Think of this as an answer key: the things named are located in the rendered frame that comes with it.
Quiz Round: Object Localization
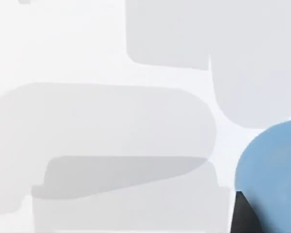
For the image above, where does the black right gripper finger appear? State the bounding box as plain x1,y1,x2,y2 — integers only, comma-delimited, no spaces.
230,191,265,233

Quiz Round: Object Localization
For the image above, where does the light blue round object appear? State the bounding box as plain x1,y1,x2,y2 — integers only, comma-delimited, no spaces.
234,119,291,233

